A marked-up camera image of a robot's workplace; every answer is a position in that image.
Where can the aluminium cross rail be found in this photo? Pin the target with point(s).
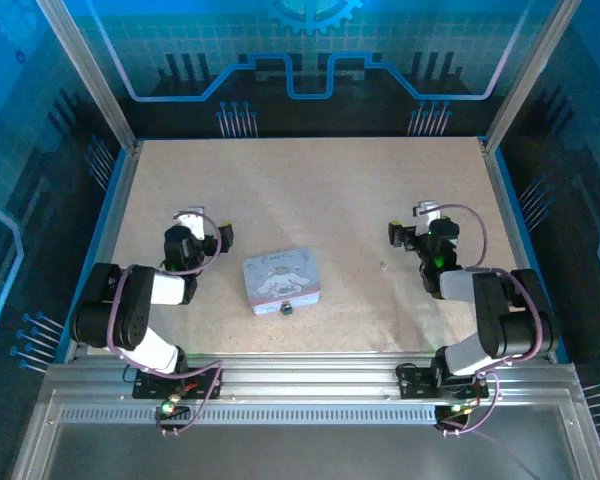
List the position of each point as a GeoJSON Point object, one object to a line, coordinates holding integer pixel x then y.
{"type": "Point", "coordinates": [305, 372]}

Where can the small padlock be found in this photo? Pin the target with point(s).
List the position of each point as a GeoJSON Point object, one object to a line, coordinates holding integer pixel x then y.
{"type": "Point", "coordinates": [286, 309]}

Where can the aluminium side rail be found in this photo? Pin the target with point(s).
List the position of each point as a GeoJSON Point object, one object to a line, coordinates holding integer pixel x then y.
{"type": "Point", "coordinates": [507, 220]}
{"type": "Point", "coordinates": [115, 220]}

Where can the aluminium frame post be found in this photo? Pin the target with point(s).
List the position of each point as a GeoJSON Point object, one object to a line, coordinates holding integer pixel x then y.
{"type": "Point", "coordinates": [90, 80]}
{"type": "Point", "coordinates": [525, 75]}

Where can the circuit board with green light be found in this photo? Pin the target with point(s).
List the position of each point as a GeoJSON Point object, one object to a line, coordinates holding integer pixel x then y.
{"type": "Point", "coordinates": [169, 407]}
{"type": "Point", "coordinates": [455, 410]}

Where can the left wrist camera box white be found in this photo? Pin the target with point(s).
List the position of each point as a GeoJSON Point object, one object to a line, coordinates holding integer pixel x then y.
{"type": "Point", "coordinates": [194, 222]}

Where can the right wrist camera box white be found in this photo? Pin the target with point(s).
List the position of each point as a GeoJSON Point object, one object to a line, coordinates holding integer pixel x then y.
{"type": "Point", "coordinates": [425, 212]}

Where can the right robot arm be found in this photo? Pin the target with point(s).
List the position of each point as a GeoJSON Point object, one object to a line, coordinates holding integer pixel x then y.
{"type": "Point", "coordinates": [457, 285]}

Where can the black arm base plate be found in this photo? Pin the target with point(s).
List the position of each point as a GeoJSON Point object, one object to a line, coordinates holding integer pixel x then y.
{"type": "Point", "coordinates": [150, 387]}
{"type": "Point", "coordinates": [415, 382]}

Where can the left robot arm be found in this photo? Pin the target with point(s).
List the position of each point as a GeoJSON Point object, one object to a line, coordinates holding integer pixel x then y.
{"type": "Point", "coordinates": [167, 290]}

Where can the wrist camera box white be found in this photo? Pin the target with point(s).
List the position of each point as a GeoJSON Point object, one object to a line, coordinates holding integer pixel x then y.
{"type": "Point", "coordinates": [425, 212]}
{"type": "Point", "coordinates": [194, 222]}

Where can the grey metal tray panel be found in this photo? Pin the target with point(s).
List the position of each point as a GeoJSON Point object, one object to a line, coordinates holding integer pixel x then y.
{"type": "Point", "coordinates": [305, 455]}

